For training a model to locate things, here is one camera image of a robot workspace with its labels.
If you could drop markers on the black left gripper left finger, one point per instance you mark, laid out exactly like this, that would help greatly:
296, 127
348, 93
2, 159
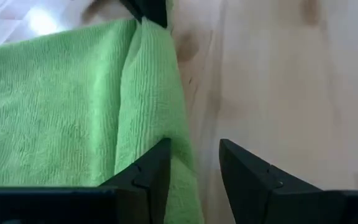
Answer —
141, 186

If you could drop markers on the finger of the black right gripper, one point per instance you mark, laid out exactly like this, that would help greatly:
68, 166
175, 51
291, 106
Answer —
155, 11
135, 7

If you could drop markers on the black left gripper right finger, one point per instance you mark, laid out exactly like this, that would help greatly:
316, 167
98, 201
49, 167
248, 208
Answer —
253, 193

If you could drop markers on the green microfiber towel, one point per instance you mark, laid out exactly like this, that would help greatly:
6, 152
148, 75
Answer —
57, 109

